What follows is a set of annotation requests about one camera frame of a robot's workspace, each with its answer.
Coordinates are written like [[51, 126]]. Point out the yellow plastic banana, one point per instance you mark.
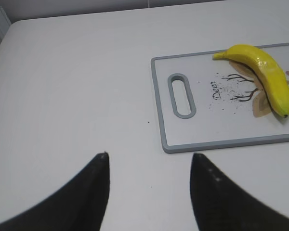
[[267, 70]]

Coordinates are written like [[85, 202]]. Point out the white deer cutting board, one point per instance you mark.
[[204, 104]]

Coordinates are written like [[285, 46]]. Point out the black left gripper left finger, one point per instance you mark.
[[79, 205]]

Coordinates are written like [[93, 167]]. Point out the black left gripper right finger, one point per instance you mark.
[[219, 204]]

